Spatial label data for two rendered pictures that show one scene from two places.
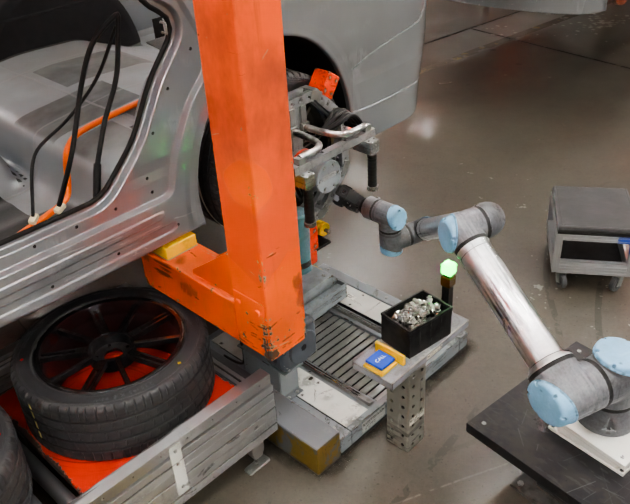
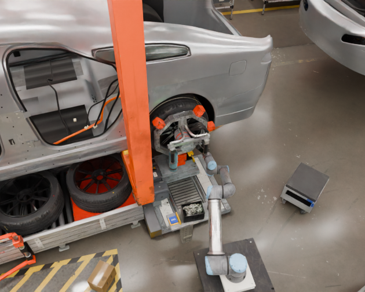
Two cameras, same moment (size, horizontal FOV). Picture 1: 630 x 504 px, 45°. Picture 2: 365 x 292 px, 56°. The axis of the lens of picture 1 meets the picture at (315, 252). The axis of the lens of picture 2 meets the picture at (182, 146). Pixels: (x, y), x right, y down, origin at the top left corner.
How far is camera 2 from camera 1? 154 cm
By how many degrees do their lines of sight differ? 23
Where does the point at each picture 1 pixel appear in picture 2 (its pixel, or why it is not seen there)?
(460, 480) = (192, 262)
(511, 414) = not seen: hidden behind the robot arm
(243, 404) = (130, 211)
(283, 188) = (146, 165)
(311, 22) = (199, 88)
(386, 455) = (175, 241)
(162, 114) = not seen: hidden behind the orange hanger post
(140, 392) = (97, 199)
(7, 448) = (53, 201)
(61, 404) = (74, 192)
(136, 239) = (112, 148)
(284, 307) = (145, 193)
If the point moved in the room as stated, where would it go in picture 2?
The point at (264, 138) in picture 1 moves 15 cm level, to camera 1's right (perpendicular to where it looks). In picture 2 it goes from (139, 153) to (156, 160)
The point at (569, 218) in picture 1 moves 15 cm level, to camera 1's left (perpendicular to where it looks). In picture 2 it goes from (293, 182) to (279, 177)
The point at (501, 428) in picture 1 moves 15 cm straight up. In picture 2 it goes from (202, 258) to (203, 251)
